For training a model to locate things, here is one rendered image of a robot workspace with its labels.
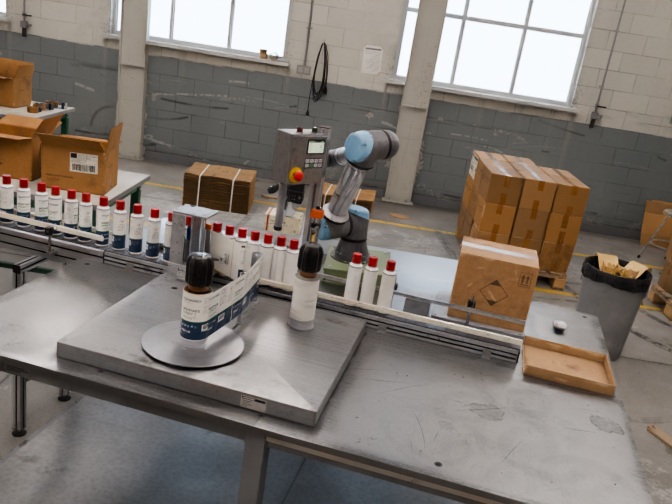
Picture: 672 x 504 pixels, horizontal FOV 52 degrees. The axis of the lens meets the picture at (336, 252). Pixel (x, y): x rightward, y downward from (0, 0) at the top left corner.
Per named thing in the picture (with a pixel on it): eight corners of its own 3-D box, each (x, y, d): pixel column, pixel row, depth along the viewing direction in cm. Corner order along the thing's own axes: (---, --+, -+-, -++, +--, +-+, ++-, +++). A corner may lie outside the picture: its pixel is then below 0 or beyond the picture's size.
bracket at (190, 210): (172, 212, 252) (172, 209, 251) (185, 205, 262) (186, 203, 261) (206, 219, 249) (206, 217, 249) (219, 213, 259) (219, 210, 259)
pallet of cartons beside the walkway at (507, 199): (565, 291, 587) (593, 190, 558) (468, 276, 587) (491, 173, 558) (534, 248, 701) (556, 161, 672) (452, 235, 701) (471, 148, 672)
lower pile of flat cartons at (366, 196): (307, 210, 705) (309, 190, 699) (315, 199, 756) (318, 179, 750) (369, 222, 701) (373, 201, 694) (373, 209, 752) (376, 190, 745)
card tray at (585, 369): (523, 374, 238) (525, 364, 237) (522, 344, 262) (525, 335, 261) (613, 396, 232) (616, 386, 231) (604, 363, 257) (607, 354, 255)
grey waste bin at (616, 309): (570, 359, 457) (595, 273, 437) (555, 332, 498) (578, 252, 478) (634, 370, 456) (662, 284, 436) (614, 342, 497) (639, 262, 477)
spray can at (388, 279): (374, 312, 257) (383, 261, 250) (377, 307, 262) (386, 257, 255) (388, 316, 256) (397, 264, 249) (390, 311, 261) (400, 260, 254)
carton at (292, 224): (262, 229, 310) (264, 213, 307) (267, 222, 321) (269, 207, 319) (298, 235, 309) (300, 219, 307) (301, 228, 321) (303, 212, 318)
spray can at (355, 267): (341, 305, 259) (349, 254, 253) (344, 300, 264) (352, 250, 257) (354, 308, 258) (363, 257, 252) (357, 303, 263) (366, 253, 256)
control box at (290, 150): (270, 178, 260) (276, 128, 254) (305, 177, 271) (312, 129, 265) (286, 185, 253) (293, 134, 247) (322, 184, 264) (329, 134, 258)
